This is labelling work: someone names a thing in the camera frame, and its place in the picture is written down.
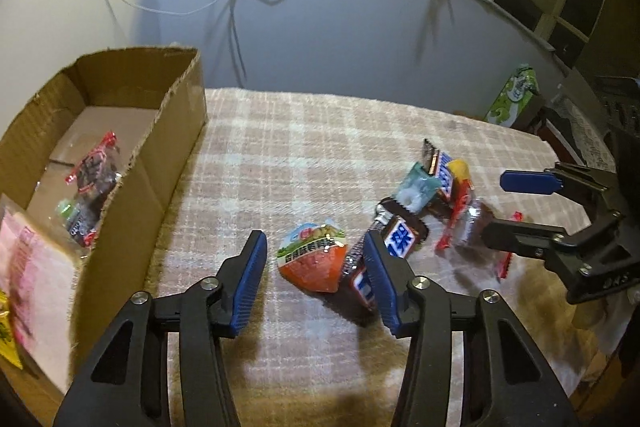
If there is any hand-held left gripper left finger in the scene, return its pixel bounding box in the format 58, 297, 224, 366
52, 230, 268, 427

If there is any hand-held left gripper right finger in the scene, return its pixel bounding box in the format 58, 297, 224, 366
362, 231, 576, 427

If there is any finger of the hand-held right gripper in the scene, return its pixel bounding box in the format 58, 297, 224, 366
482, 214, 626, 305
500, 162, 618, 208

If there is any chocolate bar with blue label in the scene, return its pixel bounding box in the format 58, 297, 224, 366
340, 197, 428, 313

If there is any red transparent snack packet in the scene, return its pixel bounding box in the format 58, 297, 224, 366
434, 182, 523, 280

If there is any orange triangular snack packet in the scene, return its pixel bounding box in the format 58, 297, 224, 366
276, 218, 349, 294

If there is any dark candy with red twists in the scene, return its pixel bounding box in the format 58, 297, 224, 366
67, 192, 108, 250

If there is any red clear packet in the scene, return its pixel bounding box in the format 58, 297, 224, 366
65, 132, 123, 198

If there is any brown cardboard box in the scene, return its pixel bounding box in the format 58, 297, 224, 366
0, 47, 208, 395

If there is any pink snack packet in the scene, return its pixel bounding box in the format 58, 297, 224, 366
0, 194, 88, 395

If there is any yellow green snack packet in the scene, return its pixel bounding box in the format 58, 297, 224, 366
0, 289, 25, 370

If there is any white lace cloth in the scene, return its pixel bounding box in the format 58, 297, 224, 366
547, 94, 621, 172

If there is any green paper bag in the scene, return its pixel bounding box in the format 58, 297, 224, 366
485, 64, 541, 128

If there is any brown chocolate bar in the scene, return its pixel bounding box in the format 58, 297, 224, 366
422, 138, 458, 208

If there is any light green candy packet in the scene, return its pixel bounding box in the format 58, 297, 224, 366
395, 162, 441, 212

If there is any plaid tablecloth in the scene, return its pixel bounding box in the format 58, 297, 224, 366
145, 87, 616, 427

